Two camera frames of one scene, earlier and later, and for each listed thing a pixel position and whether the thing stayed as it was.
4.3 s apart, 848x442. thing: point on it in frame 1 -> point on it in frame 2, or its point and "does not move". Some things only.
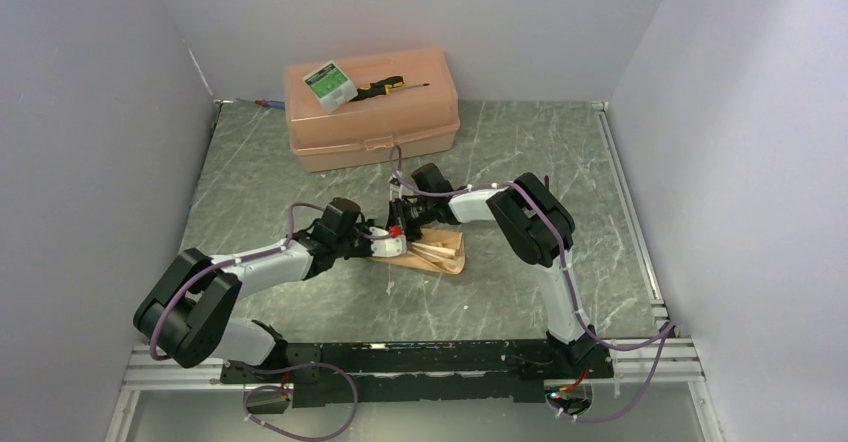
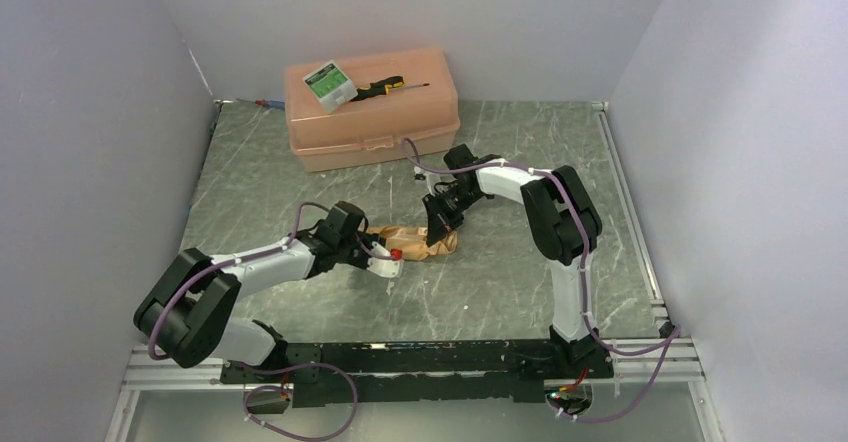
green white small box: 331,86 does not move
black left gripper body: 358,243 does not move
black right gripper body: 413,216 -> 458,201
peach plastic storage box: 418,119 does not move
